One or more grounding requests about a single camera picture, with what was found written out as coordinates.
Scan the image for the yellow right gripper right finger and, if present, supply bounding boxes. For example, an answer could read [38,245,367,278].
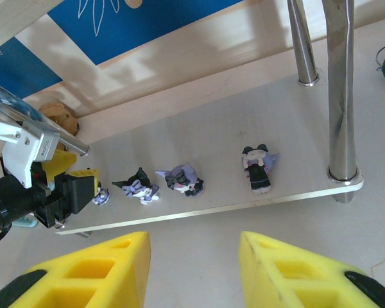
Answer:
[238,230,385,308]

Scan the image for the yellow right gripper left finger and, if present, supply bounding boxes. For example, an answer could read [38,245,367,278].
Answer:
[0,230,152,308]

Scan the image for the black dress figurine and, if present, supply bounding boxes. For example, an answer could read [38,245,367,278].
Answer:
[241,143,282,196]

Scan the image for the two-tier wooden shelf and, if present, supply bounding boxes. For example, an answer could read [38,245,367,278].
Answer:
[0,0,365,240]

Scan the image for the light blue calculator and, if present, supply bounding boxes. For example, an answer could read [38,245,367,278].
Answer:
[12,215,39,228]

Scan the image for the brown plush toy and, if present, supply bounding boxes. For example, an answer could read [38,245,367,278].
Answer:
[38,101,81,151]

